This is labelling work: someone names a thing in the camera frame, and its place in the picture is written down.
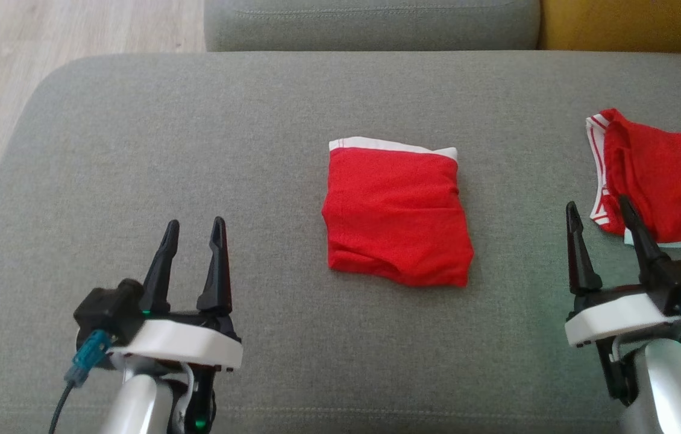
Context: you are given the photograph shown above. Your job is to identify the teal left camera connector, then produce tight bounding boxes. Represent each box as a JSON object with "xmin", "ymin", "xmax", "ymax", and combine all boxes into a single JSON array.
[{"xmin": 64, "ymin": 330, "xmax": 114, "ymax": 387}]

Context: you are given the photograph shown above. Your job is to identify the red garment wide white hem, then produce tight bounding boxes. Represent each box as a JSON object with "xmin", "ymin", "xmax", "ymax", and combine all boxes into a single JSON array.
[{"xmin": 321, "ymin": 136, "xmax": 475, "ymax": 288}]

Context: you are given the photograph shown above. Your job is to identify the grey sofa seat cushion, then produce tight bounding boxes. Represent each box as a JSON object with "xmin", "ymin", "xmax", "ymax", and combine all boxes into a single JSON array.
[{"xmin": 0, "ymin": 51, "xmax": 681, "ymax": 434}]

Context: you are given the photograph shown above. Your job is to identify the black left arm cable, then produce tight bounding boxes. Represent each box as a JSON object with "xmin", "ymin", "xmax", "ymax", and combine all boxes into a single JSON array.
[{"xmin": 48, "ymin": 383, "xmax": 77, "ymax": 434}]

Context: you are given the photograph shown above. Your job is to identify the red garment striped white trim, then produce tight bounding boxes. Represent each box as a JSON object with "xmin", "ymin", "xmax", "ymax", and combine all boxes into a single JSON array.
[{"xmin": 586, "ymin": 108, "xmax": 681, "ymax": 249}]

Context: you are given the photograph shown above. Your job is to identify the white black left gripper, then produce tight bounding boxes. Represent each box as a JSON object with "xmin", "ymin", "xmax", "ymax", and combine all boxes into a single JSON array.
[{"xmin": 108, "ymin": 217, "xmax": 243, "ymax": 373}]

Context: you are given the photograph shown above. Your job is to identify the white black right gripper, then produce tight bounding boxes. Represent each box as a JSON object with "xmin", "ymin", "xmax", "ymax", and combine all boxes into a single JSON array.
[{"xmin": 565, "ymin": 195, "xmax": 681, "ymax": 348}]

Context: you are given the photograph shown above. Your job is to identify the yellow sofa cushion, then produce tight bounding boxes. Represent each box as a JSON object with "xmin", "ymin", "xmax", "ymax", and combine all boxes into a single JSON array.
[{"xmin": 538, "ymin": 0, "xmax": 681, "ymax": 58}]

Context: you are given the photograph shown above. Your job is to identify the grey sofa back cushion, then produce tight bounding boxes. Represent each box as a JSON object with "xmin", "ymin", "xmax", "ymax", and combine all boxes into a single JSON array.
[{"xmin": 204, "ymin": 0, "xmax": 541, "ymax": 52}]

